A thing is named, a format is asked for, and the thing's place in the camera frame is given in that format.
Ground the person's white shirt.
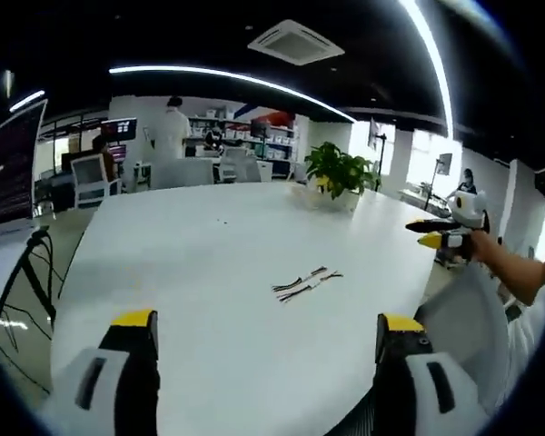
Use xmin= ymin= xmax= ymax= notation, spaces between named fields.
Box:
xmin=502 ymin=226 xmax=545 ymax=412

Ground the white frame office chair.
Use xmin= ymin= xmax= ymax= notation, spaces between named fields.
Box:
xmin=69 ymin=154 xmax=123 ymax=209

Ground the small monitor on pole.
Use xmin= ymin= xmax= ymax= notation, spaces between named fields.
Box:
xmin=424 ymin=153 xmax=454 ymax=211

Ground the large dark monitor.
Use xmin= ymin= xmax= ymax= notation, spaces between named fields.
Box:
xmin=0 ymin=96 xmax=49 ymax=233

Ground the bright ceiling light strip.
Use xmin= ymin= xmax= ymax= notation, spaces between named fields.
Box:
xmin=398 ymin=0 xmax=456 ymax=138

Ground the white storage shelving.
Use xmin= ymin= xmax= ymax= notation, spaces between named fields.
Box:
xmin=187 ymin=105 xmax=297 ymax=177

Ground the grey mesh office chair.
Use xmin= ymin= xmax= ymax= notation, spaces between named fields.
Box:
xmin=414 ymin=263 xmax=524 ymax=412

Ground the ceiling air conditioner vent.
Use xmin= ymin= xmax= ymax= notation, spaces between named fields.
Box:
xmin=246 ymin=18 xmax=347 ymax=67

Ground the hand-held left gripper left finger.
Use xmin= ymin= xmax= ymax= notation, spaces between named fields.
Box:
xmin=39 ymin=308 xmax=162 ymax=436

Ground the clear glass vessel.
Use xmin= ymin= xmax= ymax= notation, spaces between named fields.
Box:
xmin=290 ymin=181 xmax=322 ymax=202

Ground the person's right hand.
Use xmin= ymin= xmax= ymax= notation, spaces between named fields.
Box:
xmin=468 ymin=230 xmax=499 ymax=265

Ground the white plant pot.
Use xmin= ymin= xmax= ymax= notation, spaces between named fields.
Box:
xmin=320 ymin=188 xmax=361 ymax=213

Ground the long curved ceiling light strip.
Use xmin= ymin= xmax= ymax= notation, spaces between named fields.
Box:
xmin=108 ymin=64 xmax=356 ymax=124

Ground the wall display screen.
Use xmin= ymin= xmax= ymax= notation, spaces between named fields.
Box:
xmin=100 ymin=117 xmax=139 ymax=143

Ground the dark mesh office chair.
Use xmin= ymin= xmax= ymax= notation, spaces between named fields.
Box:
xmin=339 ymin=389 xmax=379 ymax=436

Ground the monitor on black stand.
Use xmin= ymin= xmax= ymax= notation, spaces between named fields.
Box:
xmin=366 ymin=116 xmax=389 ymax=183

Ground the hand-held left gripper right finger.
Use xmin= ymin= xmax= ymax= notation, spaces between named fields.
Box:
xmin=371 ymin=312 xmax=488 ymax=436

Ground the green leafy potted plant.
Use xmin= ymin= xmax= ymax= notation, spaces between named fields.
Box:
xmin=304 ymin=141 xmax=383 ymax=202

